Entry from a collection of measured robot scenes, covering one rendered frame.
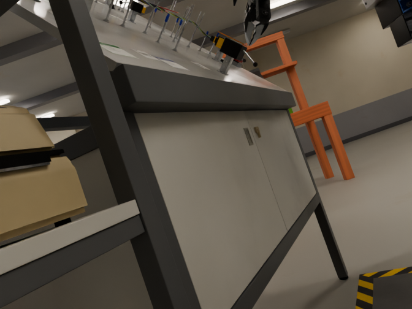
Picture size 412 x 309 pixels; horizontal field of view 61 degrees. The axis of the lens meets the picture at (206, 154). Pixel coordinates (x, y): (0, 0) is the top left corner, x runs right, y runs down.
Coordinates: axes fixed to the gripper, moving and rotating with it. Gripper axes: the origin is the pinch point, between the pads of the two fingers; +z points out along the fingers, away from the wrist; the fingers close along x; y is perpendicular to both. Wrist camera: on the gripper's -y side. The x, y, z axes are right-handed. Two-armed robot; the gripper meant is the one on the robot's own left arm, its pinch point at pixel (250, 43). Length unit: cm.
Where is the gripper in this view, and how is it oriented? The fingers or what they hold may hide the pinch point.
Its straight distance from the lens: 141.2
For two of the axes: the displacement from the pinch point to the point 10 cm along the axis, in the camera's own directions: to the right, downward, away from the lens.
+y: -0.9, -6.1, 7.8
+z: -2.1, 7.8, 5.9
